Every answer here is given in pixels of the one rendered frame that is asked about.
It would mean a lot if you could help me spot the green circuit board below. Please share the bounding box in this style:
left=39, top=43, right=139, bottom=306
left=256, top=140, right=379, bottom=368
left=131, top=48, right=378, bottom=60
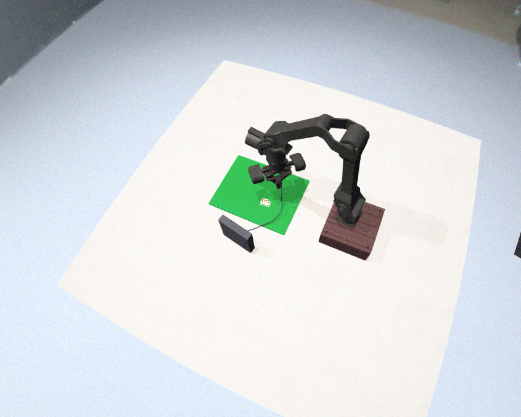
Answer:
left=209, top=155, right=310, bottom=235

